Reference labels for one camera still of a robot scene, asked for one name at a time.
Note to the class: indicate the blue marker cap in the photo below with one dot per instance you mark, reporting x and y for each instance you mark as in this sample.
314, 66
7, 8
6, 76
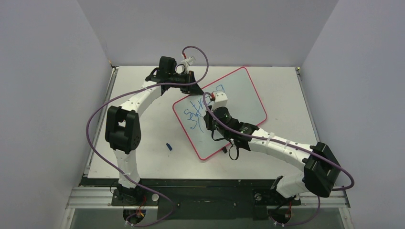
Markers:
169, 146

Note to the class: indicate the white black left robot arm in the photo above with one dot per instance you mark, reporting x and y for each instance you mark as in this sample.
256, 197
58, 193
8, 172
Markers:
123, 132

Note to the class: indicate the pink framed whiteboard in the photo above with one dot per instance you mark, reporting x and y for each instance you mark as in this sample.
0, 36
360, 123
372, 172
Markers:
243, 104

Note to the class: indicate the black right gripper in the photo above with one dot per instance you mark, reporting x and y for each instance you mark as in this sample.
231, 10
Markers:
209, 119

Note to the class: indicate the black left whiteboard foot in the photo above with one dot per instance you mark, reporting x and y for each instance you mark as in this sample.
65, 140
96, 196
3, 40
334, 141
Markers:
224, 149

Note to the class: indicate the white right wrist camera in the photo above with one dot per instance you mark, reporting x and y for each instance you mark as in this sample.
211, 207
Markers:
218, 99

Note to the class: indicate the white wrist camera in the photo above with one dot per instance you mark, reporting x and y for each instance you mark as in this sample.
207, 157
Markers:
187, 63
218, 99

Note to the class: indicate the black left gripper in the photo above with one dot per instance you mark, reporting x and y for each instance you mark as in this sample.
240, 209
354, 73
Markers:
192, 89

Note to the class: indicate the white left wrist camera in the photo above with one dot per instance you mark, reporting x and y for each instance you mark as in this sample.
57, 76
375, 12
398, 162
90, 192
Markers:
187, 63

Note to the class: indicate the aluminium frame rail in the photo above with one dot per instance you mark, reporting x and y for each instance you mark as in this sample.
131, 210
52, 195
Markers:
101, 198

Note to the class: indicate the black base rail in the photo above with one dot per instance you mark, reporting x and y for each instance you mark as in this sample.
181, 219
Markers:
202, 198

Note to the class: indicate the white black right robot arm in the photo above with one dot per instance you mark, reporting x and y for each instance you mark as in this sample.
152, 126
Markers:
317, 164

